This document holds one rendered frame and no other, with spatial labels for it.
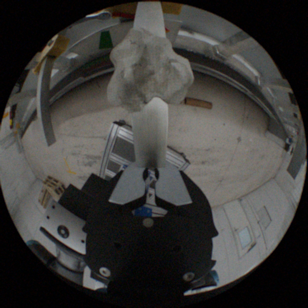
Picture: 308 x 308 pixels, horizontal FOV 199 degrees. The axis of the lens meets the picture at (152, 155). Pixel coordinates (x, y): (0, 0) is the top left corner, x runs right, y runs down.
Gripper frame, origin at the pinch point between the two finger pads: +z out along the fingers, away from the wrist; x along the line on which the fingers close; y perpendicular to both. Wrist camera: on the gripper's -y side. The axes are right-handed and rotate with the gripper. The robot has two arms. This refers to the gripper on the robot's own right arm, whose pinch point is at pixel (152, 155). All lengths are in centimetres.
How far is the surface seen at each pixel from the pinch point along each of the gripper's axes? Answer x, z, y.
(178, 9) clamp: 4.5, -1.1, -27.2
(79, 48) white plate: -17.5, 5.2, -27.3
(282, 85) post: 44, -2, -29
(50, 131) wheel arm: -23.5, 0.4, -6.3
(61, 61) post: -27.3, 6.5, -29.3
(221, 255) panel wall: 162, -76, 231
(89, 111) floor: -76, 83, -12
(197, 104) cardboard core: 43, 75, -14
